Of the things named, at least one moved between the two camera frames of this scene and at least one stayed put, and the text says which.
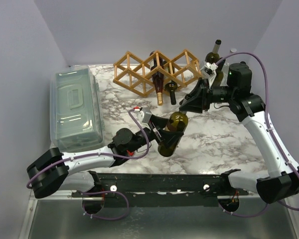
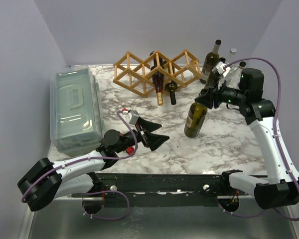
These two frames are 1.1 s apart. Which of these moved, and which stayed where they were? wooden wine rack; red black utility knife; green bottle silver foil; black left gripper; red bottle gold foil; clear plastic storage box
Moved: green bottle silver foil; black left gripper
Stayed: red bottle gold foil; red black utility knife; wooden wine rack; clear plastic storage box
